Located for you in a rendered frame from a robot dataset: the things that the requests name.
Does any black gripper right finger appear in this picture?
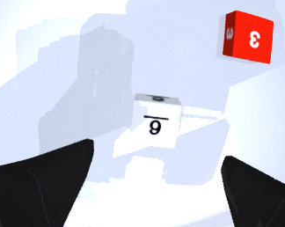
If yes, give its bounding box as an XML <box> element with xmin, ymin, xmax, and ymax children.
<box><xmin>220</xmin><ymin>155</ymin><xmax>285</xmax><ymax>227</ymax></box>

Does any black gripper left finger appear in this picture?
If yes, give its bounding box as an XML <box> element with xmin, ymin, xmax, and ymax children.
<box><xmin>0</xmin><ymin>138</ymin><xmax>94</xmax><ymax>227</ymax></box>

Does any red block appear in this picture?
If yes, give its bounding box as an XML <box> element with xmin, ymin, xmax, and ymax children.
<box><xmin>223</xmin><ymin>11</ymin><xmax>274</xmax><ymax>64</ymax></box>

